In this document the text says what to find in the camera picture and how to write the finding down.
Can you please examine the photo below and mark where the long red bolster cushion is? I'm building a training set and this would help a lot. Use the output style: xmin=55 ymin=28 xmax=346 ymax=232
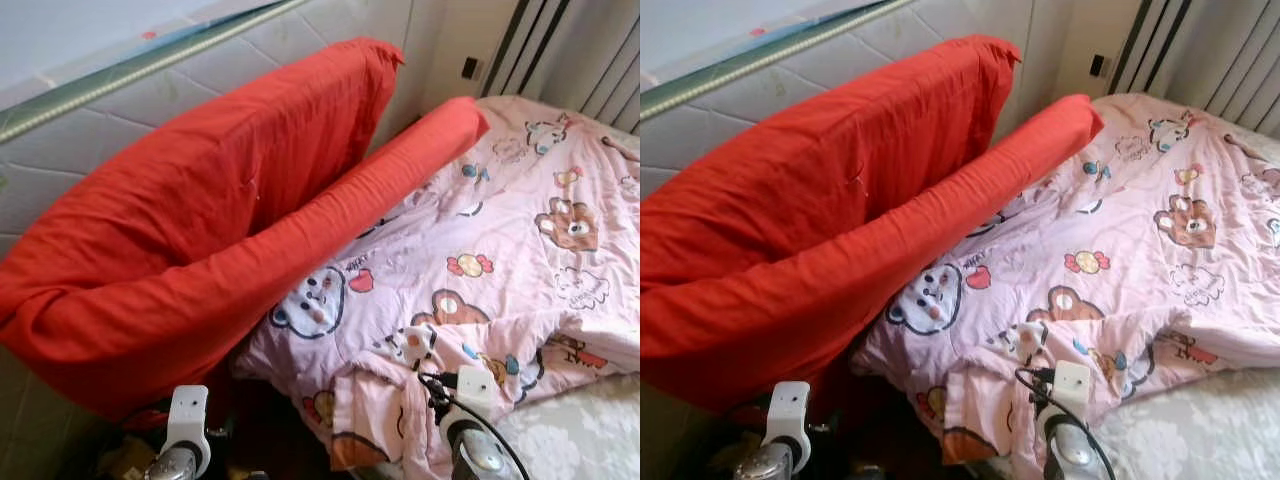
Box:
xmin=0 ymin=96 xmax=491 ymax=421
xmin=640 ymin=94 xmax=1105 ymax=416

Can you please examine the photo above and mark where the beige floral bed sheet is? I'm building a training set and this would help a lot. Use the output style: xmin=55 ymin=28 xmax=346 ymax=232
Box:
xmin=985 ymin=365 xmax=1280 ymax=480
xmin=370 ymin=372 xmax=641 ymax=480

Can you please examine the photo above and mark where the pink cartoon print quilt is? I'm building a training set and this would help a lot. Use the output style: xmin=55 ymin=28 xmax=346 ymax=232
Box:
xmin=850 ymin=93 xmax=1280 ymax=479
xmin=232 ymin=95 xmax=641 ymax=479

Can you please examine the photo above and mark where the large red cushion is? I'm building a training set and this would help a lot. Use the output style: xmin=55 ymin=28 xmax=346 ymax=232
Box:
xmin=0 ymin=37 xmax=406 ymax=331
xmin=640 ymin=35 xmax=1021 ymax=291

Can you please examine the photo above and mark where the grey striped curtain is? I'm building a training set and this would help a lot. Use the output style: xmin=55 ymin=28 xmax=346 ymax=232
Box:
xmin=480 ymin=0 xmax=641 ymax=133
xmin=1110 ymin=0 xmax=1280 ymax=136

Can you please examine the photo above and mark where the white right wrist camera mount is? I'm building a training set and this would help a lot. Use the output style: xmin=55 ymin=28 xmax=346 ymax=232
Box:
xmin=455 ymin=364 xmax=497 ymax=423
xmin=1050 ymin=361 xmax=1093 ymax=419

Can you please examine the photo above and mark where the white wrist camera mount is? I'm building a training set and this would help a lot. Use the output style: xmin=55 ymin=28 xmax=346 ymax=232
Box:
xmin=1050 ymin=361 xmax=1093 ymax=419
xmin=765 ymin=381 xmax=812 ymax=471
xmin=163 ymin=385 xmax=212 ymax=479
xmin=455 ymin=364 xmax=497 ymax=423

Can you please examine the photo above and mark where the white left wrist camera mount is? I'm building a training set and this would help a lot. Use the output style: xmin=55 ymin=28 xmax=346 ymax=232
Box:
xmin=163 ymin=385 xmax=212 ymax=479
xmin=765 ymin=381 xmax=812 ymax=471

